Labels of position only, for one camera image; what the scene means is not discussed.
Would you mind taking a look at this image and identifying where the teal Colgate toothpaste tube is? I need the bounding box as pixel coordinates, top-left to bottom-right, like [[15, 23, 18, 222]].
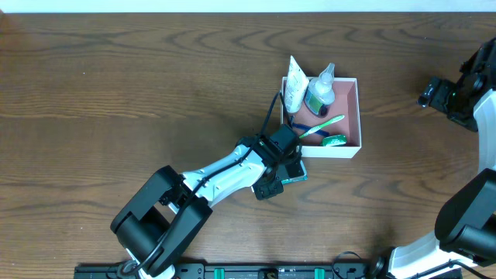
[[278, 160, 308, 184]]

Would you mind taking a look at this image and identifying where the blue disposable razor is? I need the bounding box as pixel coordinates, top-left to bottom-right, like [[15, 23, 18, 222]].
[[292, 123, 330, 137]]

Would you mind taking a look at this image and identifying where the green white toothbrush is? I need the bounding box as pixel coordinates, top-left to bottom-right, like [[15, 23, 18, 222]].
[[298, 115, 346, 140]]

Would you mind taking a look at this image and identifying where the green white soap box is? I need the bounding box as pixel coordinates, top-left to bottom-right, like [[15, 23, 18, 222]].
[[322, 135, 347, 147]]

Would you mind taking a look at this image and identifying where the clear pump soap bottle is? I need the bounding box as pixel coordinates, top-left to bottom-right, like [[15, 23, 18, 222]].
[[304, 63, 335, 118]]

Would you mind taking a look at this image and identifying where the white lotion tube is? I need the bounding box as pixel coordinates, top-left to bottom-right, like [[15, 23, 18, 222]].
[[284, 56, 309, 114]]

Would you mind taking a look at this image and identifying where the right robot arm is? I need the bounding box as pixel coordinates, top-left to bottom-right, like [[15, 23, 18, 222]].
[[366, 40, 495, 279]]

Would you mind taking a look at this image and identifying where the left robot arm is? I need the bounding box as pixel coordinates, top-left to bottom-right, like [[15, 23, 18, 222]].
[[110, 124, 305, 277]]

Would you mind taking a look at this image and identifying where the white box pink interior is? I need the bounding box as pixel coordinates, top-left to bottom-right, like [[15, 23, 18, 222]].
[[294, 77, 362, 159]]

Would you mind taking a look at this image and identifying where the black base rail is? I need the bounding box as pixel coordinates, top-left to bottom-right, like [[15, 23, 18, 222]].
[[74, 263, 366, 279]]

